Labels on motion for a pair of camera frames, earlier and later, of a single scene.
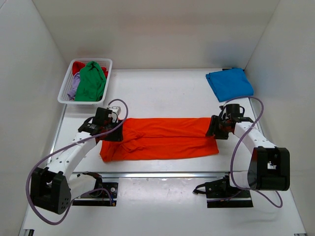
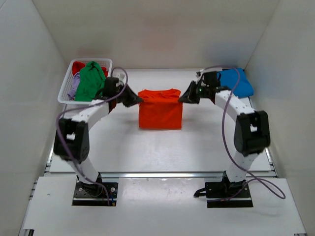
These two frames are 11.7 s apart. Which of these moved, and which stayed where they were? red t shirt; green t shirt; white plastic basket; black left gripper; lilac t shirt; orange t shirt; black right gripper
Moved: black right gripper; orange t shirt; black left gripper
Stayed: red t shirt; green t shirt; white plastic basket; lilac t shirt
